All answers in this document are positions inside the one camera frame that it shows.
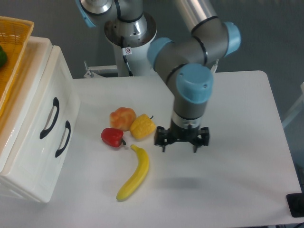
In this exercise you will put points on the black device at edge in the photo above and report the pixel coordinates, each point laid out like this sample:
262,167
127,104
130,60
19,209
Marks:
296,204

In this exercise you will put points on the yellow woven basket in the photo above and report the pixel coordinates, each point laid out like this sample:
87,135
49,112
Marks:
14,36

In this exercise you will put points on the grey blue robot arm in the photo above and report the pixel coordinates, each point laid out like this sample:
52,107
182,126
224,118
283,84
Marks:
182,67

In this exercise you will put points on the yellow bell pepper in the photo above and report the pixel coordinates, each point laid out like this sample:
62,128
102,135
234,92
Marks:
142,127

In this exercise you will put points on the orange bread roll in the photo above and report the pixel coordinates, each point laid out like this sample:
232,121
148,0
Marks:
122,118

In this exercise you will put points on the white drawer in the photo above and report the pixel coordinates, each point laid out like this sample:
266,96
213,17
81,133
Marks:
43,139
38,154

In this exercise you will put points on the red bell pepper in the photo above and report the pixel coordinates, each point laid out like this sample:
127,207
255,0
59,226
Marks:
113,137

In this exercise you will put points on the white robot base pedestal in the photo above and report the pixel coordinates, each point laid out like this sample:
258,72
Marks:
130,41

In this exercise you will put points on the yellow banana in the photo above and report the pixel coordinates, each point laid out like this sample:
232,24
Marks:
136,179

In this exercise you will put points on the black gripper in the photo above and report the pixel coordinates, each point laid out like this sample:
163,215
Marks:
196,136

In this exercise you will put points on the white drawer cabinet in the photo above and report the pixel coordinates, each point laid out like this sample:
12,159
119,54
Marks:
30,71

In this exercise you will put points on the green bell pepper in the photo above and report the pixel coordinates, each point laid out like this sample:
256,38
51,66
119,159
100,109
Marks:
3,57

